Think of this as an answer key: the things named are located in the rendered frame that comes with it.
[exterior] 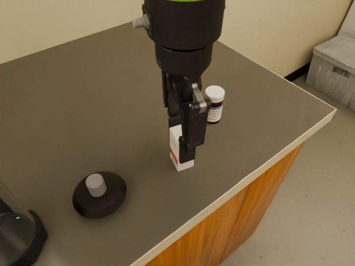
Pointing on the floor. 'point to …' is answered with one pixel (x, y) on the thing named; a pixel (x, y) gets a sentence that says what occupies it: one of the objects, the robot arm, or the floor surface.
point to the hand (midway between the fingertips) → (181, 139)
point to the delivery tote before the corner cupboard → (335, 69)
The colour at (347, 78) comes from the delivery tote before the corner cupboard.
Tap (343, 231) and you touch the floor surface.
